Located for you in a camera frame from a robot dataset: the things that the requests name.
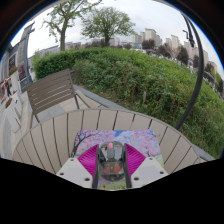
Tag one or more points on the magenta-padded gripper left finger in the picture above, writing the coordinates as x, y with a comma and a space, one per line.
87, 160

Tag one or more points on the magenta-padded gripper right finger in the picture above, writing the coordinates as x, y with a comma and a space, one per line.
136, 160

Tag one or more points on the transparent grey computer mouse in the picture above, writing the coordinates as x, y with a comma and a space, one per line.
111, 160

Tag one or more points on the floral landscape print mouse pad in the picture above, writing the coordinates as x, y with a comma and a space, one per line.
90, 138

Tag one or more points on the brown slatted outdoor chair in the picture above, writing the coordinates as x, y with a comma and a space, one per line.
51, 91

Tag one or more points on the white planter box with flowers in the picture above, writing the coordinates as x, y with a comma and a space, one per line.
13, 115

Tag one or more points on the dark curved umbrella pole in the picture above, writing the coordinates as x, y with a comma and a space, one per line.
199, 73

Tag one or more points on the tall grey sign pillar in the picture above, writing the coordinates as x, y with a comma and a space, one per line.
25, 56

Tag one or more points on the grey storefront building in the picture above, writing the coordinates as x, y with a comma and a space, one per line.
10, 66

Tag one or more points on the distant apartment buildings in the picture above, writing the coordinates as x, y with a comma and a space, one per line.
150, 35

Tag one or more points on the tall thin-crowned tree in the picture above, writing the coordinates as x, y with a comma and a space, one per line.
62, 33

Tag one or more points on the round dense-crowned tree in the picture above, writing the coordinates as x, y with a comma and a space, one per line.
106, 25

